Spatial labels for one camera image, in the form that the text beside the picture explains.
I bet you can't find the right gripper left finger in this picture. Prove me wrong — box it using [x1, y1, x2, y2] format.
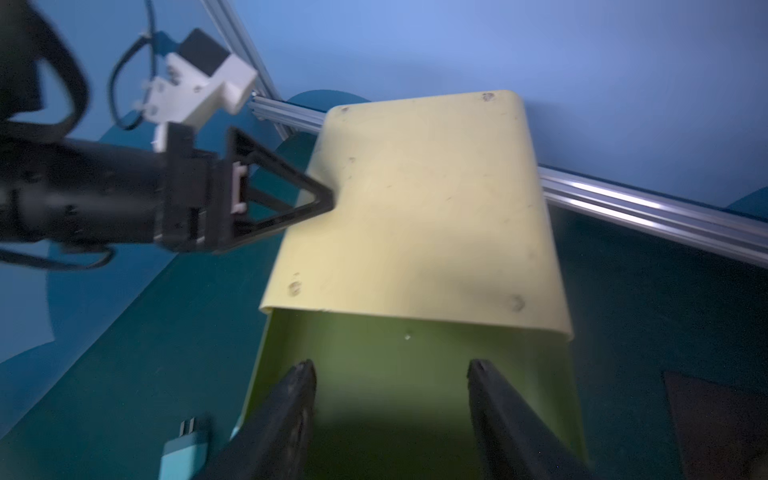
[194, 360, 317, 479]

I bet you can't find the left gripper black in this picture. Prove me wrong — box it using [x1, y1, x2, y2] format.
[1, 124, 335, 251]

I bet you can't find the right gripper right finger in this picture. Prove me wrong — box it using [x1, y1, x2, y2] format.
[467, 359, 594, 479]

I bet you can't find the teal plug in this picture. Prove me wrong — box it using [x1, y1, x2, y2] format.
[158, 417, 210, 480]

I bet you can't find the green drawer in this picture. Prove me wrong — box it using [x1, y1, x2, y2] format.
[243, 309, 587, 479]

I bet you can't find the yellow-green drawer cabinet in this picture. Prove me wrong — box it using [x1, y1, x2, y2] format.
[261, 90, 573, 335]

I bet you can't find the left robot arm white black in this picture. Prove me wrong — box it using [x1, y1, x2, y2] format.
[1, 1, 335, 271]

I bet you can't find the pink blossom artificial tree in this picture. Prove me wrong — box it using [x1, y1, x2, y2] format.
[664, 371, 767, 479]

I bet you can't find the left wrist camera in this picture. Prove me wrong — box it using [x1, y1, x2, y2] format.
[141, 29, 259, 153]

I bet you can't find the left aluminium frame post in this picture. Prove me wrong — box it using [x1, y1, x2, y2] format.
[201, 0, 282, 101]

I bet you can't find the aluminium back frame rail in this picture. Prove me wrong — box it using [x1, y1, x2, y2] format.
[248, 90, 767, 268]

